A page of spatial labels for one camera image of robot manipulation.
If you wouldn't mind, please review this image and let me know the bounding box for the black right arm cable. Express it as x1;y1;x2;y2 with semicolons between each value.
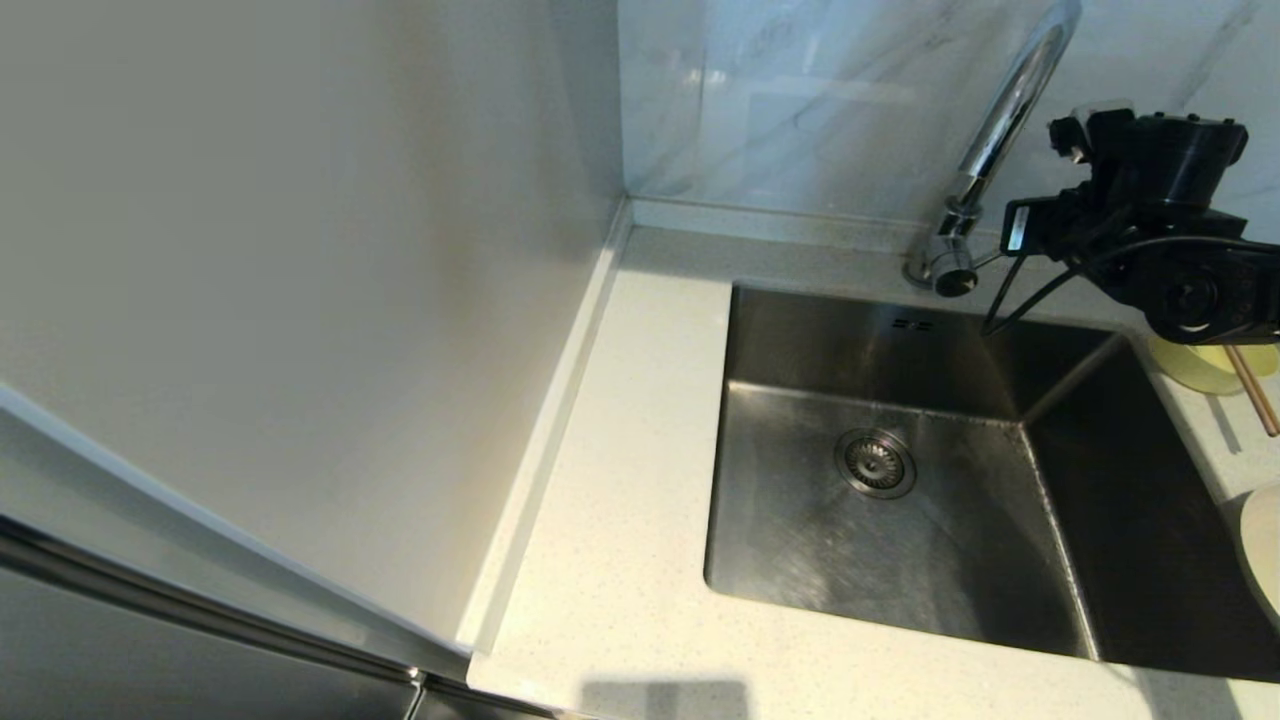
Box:
982;235;1280;337

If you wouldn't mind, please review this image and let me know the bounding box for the wooden chopstick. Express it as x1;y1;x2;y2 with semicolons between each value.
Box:
1228;345;1280;438

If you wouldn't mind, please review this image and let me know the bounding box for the tall grey refrigerator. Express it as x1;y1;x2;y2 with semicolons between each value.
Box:
0;0;633;720

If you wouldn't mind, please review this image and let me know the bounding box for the yellow plastic bowl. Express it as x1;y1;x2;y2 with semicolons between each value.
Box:
1148;335;1280;397

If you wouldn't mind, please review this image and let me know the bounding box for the chrome kitchen faucet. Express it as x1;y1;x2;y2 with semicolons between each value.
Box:
905;0;1083;298

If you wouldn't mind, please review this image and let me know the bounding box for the stainless steel sink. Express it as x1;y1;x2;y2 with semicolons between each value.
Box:
704;284;1280;683

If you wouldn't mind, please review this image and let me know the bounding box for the round metal drain strainer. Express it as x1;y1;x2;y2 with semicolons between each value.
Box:
835;428;917;500

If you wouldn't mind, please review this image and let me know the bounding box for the cream round plate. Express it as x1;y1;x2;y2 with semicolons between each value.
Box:
1240;485;1280;633

